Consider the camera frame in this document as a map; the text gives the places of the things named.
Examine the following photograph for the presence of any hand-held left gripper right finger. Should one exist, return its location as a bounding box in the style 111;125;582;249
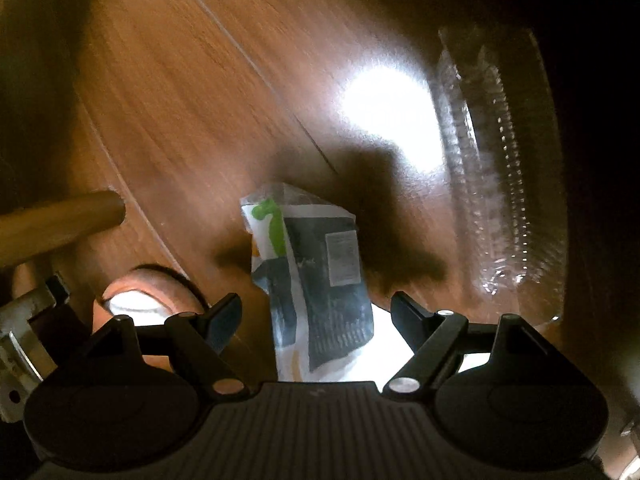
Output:
382;291;553;395

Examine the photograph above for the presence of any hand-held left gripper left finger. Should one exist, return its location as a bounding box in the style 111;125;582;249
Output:
87;292;247;397

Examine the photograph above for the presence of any green and dark snack packet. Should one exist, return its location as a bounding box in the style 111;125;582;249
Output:
240;182;376;385

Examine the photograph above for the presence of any white paper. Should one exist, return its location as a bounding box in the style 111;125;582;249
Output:
360;307;493;386

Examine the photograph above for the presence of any pinkish round object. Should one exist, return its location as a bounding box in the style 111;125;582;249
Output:
92;265;211;333

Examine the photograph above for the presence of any clear plastic container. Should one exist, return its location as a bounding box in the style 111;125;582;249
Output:
432;25;568;321

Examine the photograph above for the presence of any wooden furniture leg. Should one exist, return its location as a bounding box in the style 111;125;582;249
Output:
0;190;127;267

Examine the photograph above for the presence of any metal bracket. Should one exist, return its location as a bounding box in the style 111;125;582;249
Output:
0;275;71;423

